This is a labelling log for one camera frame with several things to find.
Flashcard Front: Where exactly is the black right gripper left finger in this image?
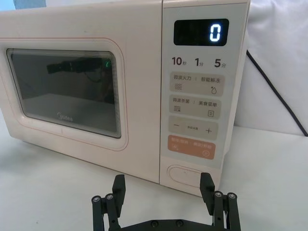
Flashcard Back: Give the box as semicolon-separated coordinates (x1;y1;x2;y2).
91;174;128;231

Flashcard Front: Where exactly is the cream microwave oven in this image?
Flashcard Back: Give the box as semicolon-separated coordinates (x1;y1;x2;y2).
0;0;252;197

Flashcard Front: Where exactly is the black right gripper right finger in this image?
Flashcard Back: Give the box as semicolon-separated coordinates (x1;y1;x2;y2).
199;172;241;231

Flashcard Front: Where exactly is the oven control panel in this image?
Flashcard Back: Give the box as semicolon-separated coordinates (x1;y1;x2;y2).
160;1;251;169

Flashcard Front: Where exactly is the black power cable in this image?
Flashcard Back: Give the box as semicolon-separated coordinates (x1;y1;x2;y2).
245;49;308;137

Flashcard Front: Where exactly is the white table cloth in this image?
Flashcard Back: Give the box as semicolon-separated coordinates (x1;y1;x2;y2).
0;115;308;231

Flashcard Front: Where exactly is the blue background sheet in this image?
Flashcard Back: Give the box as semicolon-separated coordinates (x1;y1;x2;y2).
13;0;47;8

